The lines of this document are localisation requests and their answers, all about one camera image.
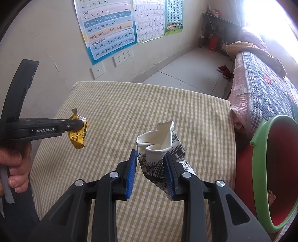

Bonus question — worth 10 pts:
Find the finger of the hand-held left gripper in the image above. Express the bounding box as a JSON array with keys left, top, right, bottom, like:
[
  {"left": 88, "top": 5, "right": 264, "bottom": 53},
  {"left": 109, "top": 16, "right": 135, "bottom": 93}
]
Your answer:
[{"left": 55, "top": 119, "right": 84, "bottom": 136}]

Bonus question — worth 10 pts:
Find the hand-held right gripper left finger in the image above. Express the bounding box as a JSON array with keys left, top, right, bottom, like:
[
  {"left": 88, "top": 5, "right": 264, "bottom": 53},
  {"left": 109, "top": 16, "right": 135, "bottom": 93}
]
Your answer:
[{"left": 35, "top": 149, "right": 138, "bottom": 242}]

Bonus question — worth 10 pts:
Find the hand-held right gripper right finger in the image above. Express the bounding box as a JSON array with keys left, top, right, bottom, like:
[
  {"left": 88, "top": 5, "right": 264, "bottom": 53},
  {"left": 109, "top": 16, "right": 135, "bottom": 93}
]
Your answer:
[{"left": 162, "top": 154, "right": 272, "bottom": 242}]

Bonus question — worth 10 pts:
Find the yellow brown candy wrapper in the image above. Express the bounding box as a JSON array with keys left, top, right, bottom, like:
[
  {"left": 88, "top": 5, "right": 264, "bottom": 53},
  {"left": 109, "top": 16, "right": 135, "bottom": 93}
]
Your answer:
[{"left": 67, "top": 108, "right": 88, "bottom": 150}]

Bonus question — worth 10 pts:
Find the printed paper cup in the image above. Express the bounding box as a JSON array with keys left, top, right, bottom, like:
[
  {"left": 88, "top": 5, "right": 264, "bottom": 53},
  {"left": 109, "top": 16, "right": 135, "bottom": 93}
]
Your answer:
[{"left": 136, "top": 120, "right": 198, "bottom": 202}]

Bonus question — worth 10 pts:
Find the red bin with green rim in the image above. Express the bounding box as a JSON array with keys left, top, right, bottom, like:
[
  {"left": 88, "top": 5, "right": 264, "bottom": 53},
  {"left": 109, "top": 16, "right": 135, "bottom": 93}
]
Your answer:
[{"left": 235, "top": 115, "right": 298, "bottom": 234}]

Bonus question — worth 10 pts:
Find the person's left hand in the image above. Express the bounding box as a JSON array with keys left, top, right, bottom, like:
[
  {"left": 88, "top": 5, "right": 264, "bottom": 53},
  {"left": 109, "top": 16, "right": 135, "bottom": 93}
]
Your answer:
[{"left": 0, "top": 140, "right": 32, "bottom": 193}]

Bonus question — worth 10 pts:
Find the pink bed sheet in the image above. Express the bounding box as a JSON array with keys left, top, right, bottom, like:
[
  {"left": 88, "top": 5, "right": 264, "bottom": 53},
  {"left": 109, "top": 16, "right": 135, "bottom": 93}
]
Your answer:
[{"left": 228, "top": 52, "right": 256, "bottom": 131}]

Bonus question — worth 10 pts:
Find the blue patchwork quilt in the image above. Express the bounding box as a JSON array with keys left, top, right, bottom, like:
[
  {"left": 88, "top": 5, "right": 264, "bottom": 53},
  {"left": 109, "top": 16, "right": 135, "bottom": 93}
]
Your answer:
[{"left": 241, "top": 50, "right": 298, "bottom": 131}]

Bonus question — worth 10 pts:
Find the tan blanket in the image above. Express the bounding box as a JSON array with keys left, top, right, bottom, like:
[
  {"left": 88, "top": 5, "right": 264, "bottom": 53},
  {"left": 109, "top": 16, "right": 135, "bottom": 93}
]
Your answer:
[{"left": 226, "top": 41, "right": 287, "bottom": 77}]

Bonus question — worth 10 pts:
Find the dark shelf unit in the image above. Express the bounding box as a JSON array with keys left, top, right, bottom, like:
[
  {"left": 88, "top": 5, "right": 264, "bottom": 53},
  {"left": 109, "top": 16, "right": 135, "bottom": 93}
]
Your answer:
[{"left": 199, "top": 12, "right": 242, "bottom": 55}]

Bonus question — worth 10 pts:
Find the pink duvet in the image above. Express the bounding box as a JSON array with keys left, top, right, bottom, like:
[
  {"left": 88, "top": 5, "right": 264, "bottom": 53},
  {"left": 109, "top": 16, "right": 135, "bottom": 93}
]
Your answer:
[{"left": 237, "top": 26, "right": 268, "bottom": 50}]

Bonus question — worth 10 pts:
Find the bright window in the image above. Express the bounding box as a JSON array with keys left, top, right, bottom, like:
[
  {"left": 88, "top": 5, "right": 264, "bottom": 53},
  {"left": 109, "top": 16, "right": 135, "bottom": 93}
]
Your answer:
[{"left": 242, "top": 0, "right": 298, "bottom": 56}]

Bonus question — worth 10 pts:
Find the white round-hole wall socket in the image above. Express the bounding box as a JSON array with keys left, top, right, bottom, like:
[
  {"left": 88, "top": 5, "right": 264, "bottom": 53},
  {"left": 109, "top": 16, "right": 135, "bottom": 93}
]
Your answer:
[{"left": 90, "top": 63, "right": 106, "bottom": 79}]

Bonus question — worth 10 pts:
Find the blue alphabet wall poster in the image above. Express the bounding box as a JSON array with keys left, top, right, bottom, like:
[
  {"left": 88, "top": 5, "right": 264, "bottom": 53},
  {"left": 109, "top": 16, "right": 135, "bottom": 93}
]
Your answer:
[{"left": 73, "top": 0, "right": 137, "bottom": 66}]

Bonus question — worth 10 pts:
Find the white chart wall poster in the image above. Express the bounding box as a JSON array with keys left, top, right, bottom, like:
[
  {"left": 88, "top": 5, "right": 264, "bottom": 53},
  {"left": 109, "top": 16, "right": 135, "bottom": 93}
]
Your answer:
[{"left": 132, "top": 0, "right": 166, "bottom": 45}]

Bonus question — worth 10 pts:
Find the green-edged chart wall poster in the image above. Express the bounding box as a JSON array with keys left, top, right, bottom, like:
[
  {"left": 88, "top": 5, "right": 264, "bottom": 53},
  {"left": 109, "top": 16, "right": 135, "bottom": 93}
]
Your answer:
[{"left": 164, "top": 0, "right": 184, "bottom": 36}]

